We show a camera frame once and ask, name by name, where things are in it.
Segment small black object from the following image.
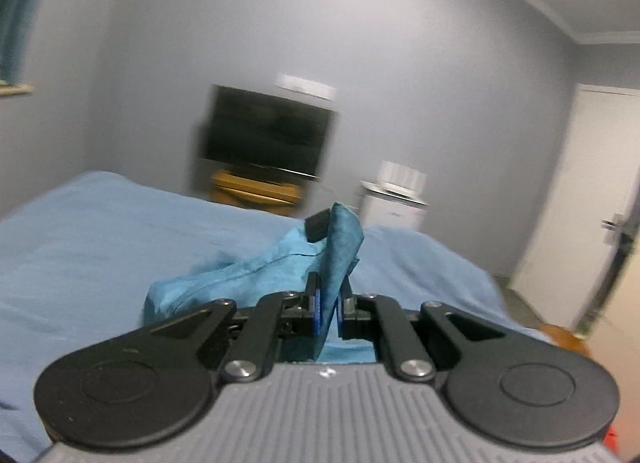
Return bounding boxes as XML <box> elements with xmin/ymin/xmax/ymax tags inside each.
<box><xmin>304</xmin><ymin>209</ymin><xmax>332</xmax><ymax>244</ymax></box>

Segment teal garment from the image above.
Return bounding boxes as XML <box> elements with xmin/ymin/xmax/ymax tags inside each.
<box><xmin>142</xmin><ymin>202</ymin><xmax>378</xmax><ymax>364</ymax></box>

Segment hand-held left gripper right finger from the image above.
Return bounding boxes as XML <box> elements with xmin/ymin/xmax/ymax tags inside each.
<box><xmin>337</xmin><ymin>275</ymin><xmax>502</xmax><ymax>384</ymax></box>

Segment bed with blue blanket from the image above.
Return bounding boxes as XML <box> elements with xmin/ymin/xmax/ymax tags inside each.
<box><xmin>0</xmin><ymin>170</ymin><xmax>551</xmax><ymax>463</ymax></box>

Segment wooden television stand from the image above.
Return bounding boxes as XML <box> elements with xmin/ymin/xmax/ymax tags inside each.
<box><xmin>210</xmin><ymin>168</ymin><xmax>304</xmax><ymax>216</ymax></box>

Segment black flat television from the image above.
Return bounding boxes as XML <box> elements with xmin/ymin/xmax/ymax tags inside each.
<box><xmin>199</xmin><ymin>85</ymin><xmax>339</xmax><ymax>180</ymax></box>

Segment white small cabinet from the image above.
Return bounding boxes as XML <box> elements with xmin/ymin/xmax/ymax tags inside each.
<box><xmin>357</xmin><ymin>181</ymin><xmax>429</xmax><ymax>232</ymax></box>

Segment white door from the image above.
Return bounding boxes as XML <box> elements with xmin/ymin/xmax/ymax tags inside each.
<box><xmin>509</xmin><ymin>84</ymin><xmax>640</xmax><ymax>330</ymax></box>

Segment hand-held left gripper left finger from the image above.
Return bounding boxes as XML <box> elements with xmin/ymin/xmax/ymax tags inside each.
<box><xmin>146</xmin><ymin>271</ymin><xmax>322</xmax><ymax>384</ymax></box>

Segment teal curtain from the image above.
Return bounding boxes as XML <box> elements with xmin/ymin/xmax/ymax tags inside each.
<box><xmin>0</xmin><ymin>0</ymin><xmax>57</xmax><ymax>84</ymax></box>

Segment white wall power strip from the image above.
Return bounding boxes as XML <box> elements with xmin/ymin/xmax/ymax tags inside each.
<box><xmin>275</xmin><ymin>73</ymin><xmax>337</xmax><ymax>102</ymax></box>

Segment metal door handle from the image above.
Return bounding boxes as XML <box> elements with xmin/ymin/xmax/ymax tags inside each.
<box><xmin>602</xmin><ymin>213</ymin><xmax>639</xmax><ymax>245</ymax></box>

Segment white router with antennas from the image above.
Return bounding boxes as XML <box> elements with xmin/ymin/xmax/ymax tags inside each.
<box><xmin>377</xmin><ymin>160</ymin><xmax>429</xmax><ymax>196</ymax></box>

